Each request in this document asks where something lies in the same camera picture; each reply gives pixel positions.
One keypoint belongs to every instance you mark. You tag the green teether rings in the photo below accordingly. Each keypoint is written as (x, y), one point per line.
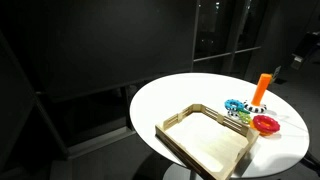
(245, 116)

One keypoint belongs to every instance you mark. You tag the white round table pedestal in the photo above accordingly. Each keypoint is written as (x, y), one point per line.
(177, 172)

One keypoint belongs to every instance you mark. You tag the wooden crate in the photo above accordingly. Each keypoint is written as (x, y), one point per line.
(206, 141)

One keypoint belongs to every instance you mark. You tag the orange peg striped base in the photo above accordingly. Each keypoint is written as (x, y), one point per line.
(255, 105)

